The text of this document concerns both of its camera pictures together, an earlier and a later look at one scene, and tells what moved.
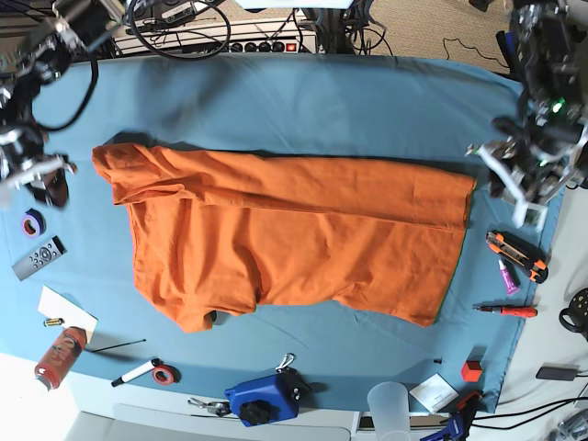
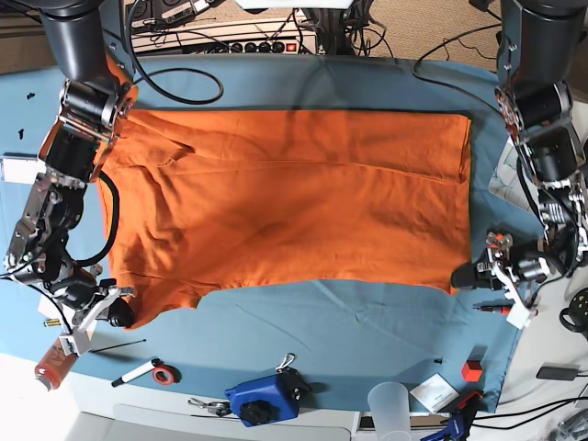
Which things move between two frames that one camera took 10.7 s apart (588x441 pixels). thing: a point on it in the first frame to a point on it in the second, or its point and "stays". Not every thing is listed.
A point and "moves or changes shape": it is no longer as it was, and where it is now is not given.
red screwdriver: x=507 y=310 stays
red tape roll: x=165 y=375 stays
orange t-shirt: x=219 y=232 moves or changes shape
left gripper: x=533 y=160 to x=522 y=265
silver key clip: x=221 y=409 stays
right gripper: x=24 y=161 to x=87 y=298
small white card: x=435 y=392 stays
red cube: x=471 y=371 stays
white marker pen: x=137 y=371 stays
